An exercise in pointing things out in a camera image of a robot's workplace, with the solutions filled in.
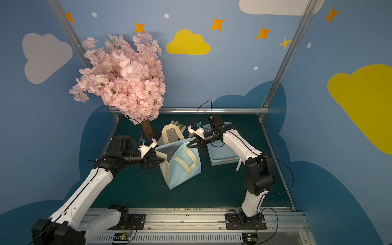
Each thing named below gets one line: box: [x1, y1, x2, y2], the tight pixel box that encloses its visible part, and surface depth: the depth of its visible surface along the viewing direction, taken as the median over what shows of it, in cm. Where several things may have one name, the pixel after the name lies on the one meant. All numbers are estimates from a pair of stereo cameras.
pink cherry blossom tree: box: [69, 32, 166, 139], surface depth 66 cm
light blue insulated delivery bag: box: [155, 123, 202, 190], surface depth 78 cm
